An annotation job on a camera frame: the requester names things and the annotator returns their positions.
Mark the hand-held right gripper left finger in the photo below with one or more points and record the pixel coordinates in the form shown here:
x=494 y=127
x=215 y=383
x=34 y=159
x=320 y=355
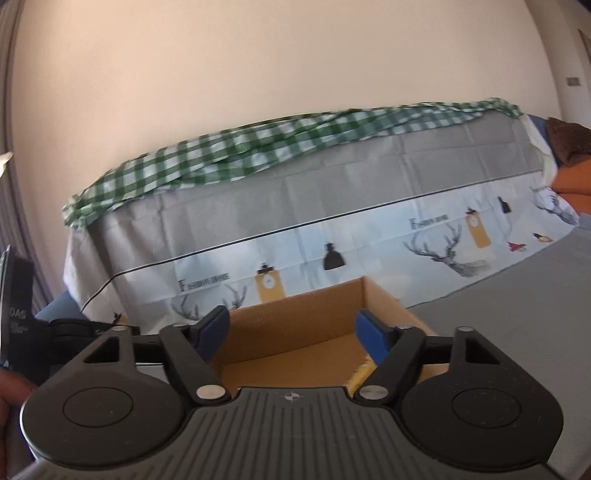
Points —
x=214 y=330

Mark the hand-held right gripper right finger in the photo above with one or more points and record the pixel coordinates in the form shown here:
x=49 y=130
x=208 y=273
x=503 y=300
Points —
x=371 y=337

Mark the cardboard box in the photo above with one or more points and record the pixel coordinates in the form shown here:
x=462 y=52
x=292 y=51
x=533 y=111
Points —
x=300 y=318

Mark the person's left hand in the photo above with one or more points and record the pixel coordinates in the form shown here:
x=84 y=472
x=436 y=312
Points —
x=11 y=397

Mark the yellow cracker packet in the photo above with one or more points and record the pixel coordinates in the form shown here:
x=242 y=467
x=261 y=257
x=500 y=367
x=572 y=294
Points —
x=362 y=376

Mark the blue sofa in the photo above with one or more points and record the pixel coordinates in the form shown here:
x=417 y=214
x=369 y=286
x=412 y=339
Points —
x=60 y=307

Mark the grey curtain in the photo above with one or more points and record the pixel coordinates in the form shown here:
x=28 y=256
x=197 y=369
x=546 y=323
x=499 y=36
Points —
x=27 y=230

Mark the grey deer printed cloth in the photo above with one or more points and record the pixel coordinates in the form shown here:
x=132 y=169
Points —
x=323 y=184

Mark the green checked cloth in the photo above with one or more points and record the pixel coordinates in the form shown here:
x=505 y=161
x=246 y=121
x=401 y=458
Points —
x=231 y=152

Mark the orange cushion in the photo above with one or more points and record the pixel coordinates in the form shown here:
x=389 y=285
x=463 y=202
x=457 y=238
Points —
x=575 y=177

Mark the brown cloth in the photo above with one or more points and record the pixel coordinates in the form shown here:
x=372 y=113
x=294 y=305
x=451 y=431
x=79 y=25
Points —
x=570 y=138

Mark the wall switch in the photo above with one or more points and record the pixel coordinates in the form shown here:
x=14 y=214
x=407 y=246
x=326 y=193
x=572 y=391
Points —
x=573 y=81

